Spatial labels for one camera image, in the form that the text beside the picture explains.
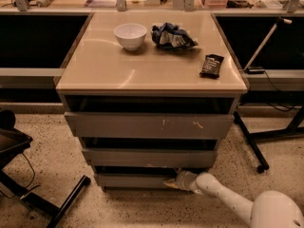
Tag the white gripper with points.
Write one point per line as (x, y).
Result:
(182, 180)

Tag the grey bottom drawer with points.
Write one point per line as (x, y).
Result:
(132, 181)

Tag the grey drawer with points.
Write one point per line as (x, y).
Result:
(149, 126)
(149, 158)
(132, 181)

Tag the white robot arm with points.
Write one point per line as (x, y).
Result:
(271, 209)

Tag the grey middle drawer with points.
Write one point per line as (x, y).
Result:
(149, 158)

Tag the grey drawer cabinet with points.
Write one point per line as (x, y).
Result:
(102, 77)

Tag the grey top drawer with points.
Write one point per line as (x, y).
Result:
(149, 126)

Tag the black snack bar wrapper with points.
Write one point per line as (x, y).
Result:
(211, 66)

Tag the black stand right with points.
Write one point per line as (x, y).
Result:
(293, 129)

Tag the white rod with black base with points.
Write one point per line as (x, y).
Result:
(278, 21)

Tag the crumpled blue chip bag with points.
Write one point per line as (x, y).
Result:
(171, 37)

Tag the white ceramic bowl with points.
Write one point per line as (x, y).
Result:
(130, 36)

